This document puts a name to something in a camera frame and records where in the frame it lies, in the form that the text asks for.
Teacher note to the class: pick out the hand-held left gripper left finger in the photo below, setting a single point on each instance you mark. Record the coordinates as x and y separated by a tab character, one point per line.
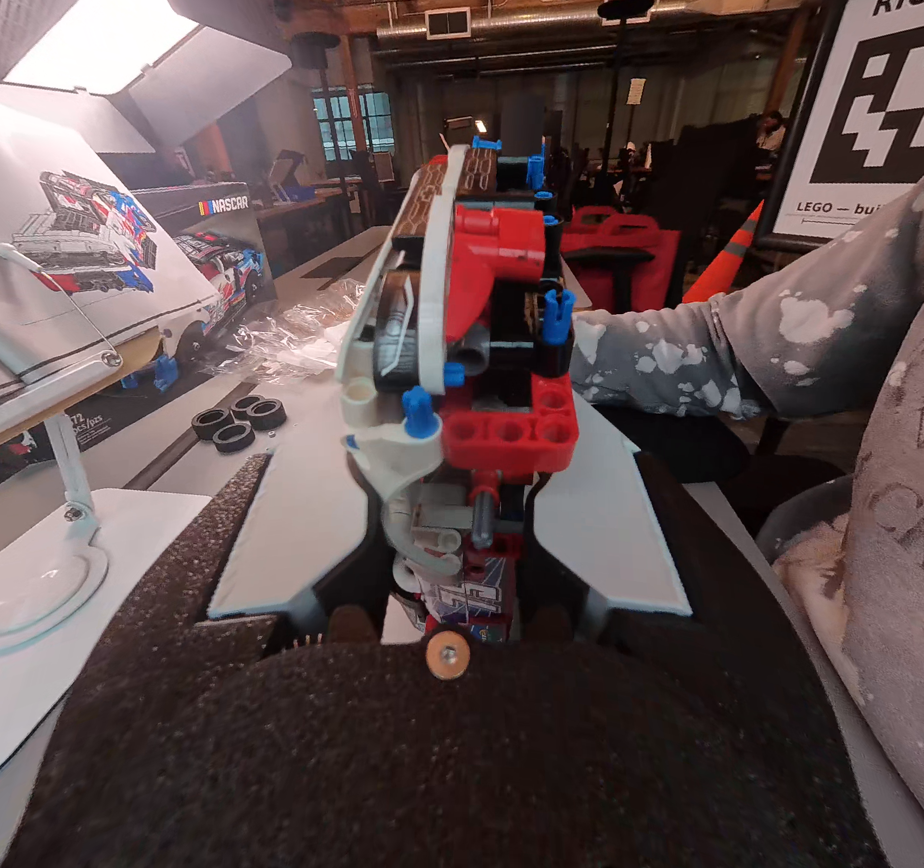
303	521

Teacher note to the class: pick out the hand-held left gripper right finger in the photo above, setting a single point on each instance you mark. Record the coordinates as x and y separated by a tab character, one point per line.
613	521

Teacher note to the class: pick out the toy brick race car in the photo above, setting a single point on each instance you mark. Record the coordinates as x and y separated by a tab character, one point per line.
498	240

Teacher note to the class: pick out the car instruction booklet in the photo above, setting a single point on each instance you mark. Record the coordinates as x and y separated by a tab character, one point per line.
72	197

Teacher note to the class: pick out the person's right forearm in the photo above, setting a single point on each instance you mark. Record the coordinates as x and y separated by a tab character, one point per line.
758	348

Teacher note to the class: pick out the black toy tire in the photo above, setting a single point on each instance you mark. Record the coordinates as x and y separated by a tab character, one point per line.
234	438
267	415
245	402
211	424

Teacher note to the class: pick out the clear plastic bags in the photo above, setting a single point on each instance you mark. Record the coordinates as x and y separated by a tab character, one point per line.
289	334

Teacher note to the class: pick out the blue brick piece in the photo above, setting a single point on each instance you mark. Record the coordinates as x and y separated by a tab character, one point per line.
131	380
164	371

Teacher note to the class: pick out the white book stand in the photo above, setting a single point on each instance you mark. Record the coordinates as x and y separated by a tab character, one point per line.
72	464

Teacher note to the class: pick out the person's grey printed clothing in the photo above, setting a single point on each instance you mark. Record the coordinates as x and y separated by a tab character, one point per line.
888	521

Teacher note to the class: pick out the orange traffic cone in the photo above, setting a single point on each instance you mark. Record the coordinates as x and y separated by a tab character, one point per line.
729	262

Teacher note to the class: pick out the toy car set box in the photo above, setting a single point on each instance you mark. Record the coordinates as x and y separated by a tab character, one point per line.
231	218

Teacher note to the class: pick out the marker pattern poster board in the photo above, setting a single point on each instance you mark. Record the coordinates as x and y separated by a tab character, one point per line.
866	88

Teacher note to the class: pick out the black floor lamp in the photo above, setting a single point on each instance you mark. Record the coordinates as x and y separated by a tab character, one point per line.
625	8

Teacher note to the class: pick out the white ceiling vent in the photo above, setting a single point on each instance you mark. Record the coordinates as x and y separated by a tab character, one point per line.
447	22

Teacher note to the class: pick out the studio light panel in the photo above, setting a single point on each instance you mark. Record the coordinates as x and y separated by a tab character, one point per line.
86	31

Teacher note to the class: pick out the silver air duct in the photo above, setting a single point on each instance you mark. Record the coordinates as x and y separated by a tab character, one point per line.
577	23

